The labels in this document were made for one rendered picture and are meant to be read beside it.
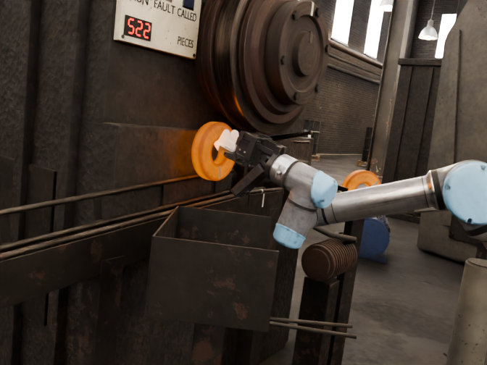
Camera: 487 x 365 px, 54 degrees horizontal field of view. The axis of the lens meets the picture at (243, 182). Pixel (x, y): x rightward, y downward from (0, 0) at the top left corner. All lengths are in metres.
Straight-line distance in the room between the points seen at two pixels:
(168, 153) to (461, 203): 0.69
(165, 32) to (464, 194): 0.78
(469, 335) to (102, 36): 1.51
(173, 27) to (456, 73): 3.05
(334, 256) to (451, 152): 2.49
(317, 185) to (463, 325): 0.98
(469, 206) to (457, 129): 3.01
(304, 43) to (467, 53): 2.82
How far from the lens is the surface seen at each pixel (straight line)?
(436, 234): 4.08
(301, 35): 1.35
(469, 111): 3.98
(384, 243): 3.44
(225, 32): 1.26
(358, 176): 1.75
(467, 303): 1.87
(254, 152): 1.16
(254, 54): 1.26
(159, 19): 1.24
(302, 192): 1.08
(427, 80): 5.51
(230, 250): 0.76
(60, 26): 1.32
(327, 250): 1.60
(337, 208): 1.20
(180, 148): 1.26
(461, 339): 1.91
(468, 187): 1.01
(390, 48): 10.45
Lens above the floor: 0.93
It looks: 8 degrees down
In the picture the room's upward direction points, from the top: 7 degrees clockwise
